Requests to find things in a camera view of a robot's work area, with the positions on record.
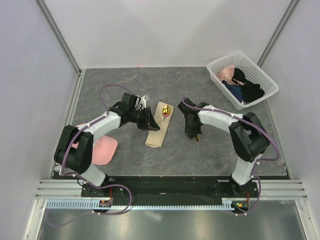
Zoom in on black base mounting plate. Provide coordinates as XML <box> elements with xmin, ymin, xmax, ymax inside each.
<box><xmin>81</xmin><ymin>175</ymin><xmax>259</xmax><ymax>199</ymax></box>

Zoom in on beige cloth napkin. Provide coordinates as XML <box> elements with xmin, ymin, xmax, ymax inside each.
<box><xmin>145</xmin><ymin>101</ymin><xmax>174</xmax><ymax>148</ymax></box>

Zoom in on black clothes in basket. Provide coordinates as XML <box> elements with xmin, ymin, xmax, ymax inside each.
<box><xmin>232</xmin><ymin>68</ymin><xmax>265</xmax><ymax>103</ymax></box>

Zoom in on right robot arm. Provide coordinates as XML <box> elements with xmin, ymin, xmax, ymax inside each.
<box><xmin>178</xmin><ymin>98</ymin><xmax>272</xmax><ymax>197</ymax></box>

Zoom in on right aluminium frame post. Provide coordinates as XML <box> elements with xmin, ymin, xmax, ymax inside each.
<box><xmin>257</xmin><ymin>0</ymin><xmax>300</xmax><ymax>67</ymax></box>

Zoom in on white plastic basket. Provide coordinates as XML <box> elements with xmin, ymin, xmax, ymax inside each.
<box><xmin>207</xmin><ymin>51</ymin><xmax>279</xmax><ymax>110</ymax></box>

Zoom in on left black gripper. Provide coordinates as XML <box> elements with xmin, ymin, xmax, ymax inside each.
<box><xmin>129</xmin><ymin>106</ymin><xmax>160</xmax><ymax>132</ymax></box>

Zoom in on navy cloth in basket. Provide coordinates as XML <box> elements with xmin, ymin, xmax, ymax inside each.
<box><xmin>222</xmin><ymin>81</ymin><xmax>243</xmax><ymax>103</ymax></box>

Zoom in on pink cloth in basket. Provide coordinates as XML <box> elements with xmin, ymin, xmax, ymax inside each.
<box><xmin>216</xmin><ymin>65</ymin><xmax>235</xmax><ymax>82</ymax></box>

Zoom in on colourful spoon green handle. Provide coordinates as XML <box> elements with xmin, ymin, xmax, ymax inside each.
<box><xmin>162</xmin><ymin>104</ymin><xmax>172</xmax><ymax>122</ymax></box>

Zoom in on left aluminium frame post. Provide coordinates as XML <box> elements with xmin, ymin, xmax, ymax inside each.
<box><xmin>34</xmin><ymin>0</ymin><xmax>82</xmax><ymax>75</ymax></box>

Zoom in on aluminium front rail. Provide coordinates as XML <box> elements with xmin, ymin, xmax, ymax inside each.
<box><xmin>35</xmin><ymin>176</ymin><xmax>307</xmax><ymax>200</ymax></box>

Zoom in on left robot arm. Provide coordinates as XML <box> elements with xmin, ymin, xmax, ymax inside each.
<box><xmin>53</xmin><ymin>92</ymin><xmax>160</xmax><ymax>197</ymax></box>

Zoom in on pink baseball cap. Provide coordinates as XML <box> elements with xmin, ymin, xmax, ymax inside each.
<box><xmin>71</xmin><ymin>122</ymin><xmax>119</xmax><ymax>166</ymax></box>

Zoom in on white slotted cable duct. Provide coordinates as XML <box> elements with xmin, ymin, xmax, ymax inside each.
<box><xmin>46</xmin><ymin>199</ymin><xmax>240</xmax><ymax>211</ymax></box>

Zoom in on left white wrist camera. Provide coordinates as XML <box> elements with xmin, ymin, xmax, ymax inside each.
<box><xmin>135</xmin><ymin>95</ymin><xmax>150</xmax><ymax>110</ymax></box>

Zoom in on aluminium frame post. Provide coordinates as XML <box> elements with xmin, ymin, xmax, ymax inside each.
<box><xmin>34</xmin><ymin>0</ymin><xmax>82</xmax><ymax>75</ymax></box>
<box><xmin>257</xmin><ymin>0</ymin><xmax>300</xmax><ymax>67</ymax></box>

